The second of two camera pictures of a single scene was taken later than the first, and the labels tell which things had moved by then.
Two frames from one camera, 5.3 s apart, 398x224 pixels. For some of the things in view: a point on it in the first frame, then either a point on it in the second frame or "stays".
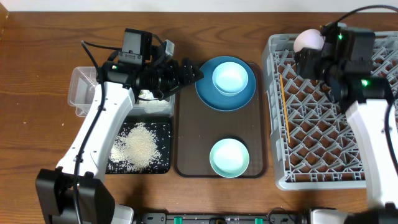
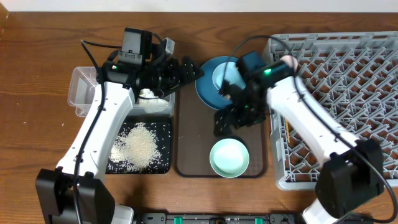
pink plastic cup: [308, 38] -> [291, 61]
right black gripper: [305, 65] -> [224, 116]
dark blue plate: [211, 98] stays
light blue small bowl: [230, 78] stays
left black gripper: [173, 86] stays
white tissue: [152, 105] stays
